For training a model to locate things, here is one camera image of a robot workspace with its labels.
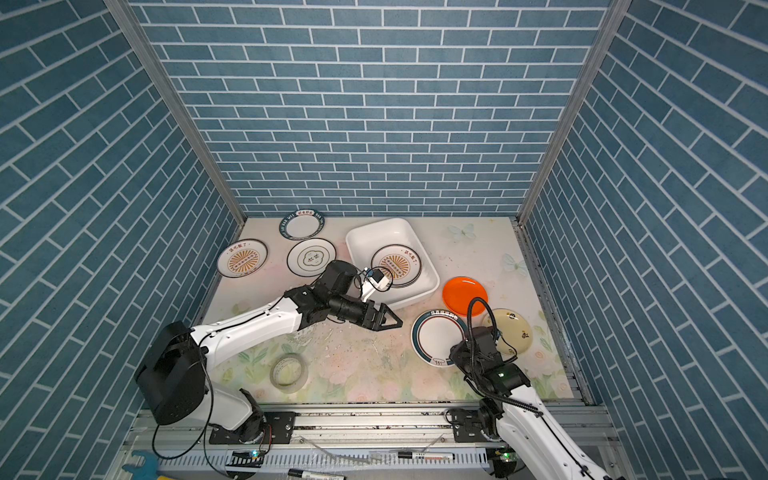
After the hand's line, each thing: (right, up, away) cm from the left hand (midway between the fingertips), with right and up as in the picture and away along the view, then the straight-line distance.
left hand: (392, 324), depth 75 cm
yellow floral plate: (+38, -6, +18) cm, 42 cm away
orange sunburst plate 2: (+3, +14, +30) cm, 34 cm away
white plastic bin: (-12, +22, +37) cm, 44 cm away
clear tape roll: (-29, -16, +9) cm, 35 cm away
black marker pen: (-19, -32, -8) cm, 38 cm away
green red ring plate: (+12, -7, +16) cm, 21 cm away
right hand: (+17, -10, +11) cm, 22 cm away
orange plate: (+22, +4, +24) cm, 33 cm away
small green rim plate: (-38, +28, +45) cm, 66 cm away
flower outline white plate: (-31, +15, +34) cm, 49 cm away
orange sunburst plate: (-56, +15, +33) cm, 67 cm away
